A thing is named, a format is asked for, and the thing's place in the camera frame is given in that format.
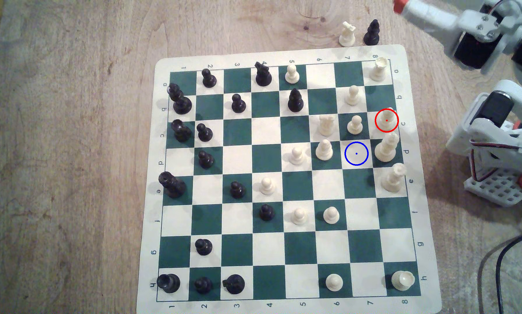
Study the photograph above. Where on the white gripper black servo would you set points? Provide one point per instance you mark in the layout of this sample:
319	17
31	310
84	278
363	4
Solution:
424	11

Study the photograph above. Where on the white chess bishop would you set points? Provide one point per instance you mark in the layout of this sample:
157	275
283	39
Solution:
386	123
324	151

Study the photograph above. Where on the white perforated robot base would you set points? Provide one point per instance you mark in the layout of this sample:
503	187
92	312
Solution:
492	187

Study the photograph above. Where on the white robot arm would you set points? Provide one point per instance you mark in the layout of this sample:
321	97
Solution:
518	100

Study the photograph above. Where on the black chess bishop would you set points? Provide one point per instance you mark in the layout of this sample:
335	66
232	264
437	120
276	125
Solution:
371	35
295	103

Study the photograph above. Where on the white chess rook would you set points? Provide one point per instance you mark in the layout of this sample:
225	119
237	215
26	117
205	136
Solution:
403	281
378	72

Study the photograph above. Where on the white chess knight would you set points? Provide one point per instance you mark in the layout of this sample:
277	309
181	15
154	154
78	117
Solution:
347	38
326	126

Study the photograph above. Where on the white chess pawn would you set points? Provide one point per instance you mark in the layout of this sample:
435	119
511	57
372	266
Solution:
296	157
331	216
300	217
352	97
355	126
267	187
292	76
334	283

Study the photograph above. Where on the white chess queen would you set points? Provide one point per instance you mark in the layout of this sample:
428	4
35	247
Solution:
385	150

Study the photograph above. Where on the white chess king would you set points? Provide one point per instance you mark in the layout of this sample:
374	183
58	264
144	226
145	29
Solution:
393	181

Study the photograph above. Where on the black chess knight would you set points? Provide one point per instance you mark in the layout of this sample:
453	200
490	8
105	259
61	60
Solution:
235	285
263	77

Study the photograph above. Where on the green white chess mat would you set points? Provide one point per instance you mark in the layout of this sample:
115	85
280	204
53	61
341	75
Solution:
265	131

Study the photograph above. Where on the black chess pawn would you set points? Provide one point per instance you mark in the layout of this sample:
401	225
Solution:
206	161
203	285
238	105
238	191
205	134
204	247
267	213
208	80

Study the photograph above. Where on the black chess queen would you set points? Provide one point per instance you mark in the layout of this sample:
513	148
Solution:
181	104

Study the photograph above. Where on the black chess rook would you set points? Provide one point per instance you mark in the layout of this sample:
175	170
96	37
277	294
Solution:
169	283
182	133

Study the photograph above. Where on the black chess king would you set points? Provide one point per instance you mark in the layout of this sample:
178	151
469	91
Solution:
174	187

